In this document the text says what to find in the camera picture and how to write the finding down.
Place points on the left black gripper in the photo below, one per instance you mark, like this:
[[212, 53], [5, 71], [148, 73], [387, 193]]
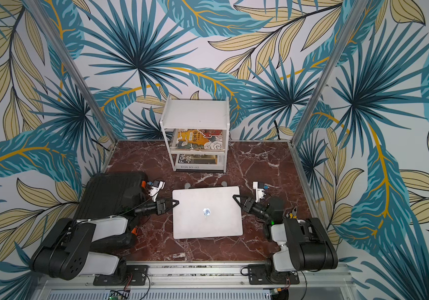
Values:
[[161, 205]]

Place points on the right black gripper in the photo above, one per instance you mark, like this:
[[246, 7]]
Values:
[[246, 203]]

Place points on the silver laptop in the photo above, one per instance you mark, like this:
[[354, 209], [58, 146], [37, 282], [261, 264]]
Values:
[[206, 212]]

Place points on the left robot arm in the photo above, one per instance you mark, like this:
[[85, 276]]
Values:
[[75, 248]]

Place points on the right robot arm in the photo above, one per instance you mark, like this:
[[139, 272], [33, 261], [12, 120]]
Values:
[[304, 244]]

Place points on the grey laptop stand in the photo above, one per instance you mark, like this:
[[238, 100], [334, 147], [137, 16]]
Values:
[[205, 185]]

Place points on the folio magazine book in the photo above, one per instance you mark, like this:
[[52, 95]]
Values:
[[199, 162]]

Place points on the black plastic tool case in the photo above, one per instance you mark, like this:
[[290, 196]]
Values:
[[110, 194]]

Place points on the colourful illustrated book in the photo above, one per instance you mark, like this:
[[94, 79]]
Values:
[[201, 140]]

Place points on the white metal shelf rack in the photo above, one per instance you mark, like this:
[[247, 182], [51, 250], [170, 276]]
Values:
[[195, 114]]

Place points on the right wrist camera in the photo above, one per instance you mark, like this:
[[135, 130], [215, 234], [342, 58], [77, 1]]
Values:
[[260, 190]]

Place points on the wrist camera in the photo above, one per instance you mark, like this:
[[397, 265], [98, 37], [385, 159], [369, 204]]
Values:
[[260, 190], [154, 188]]

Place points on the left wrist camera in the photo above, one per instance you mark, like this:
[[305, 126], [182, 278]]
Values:
[[154, 188]]

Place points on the aluminium front rail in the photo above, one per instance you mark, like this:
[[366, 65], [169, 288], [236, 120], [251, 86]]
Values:
[[205, 280]]

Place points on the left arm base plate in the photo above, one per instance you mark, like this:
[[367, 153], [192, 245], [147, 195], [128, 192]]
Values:
[[129, 275]]

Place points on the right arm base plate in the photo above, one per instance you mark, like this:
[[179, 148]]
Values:
[[264, 275]]

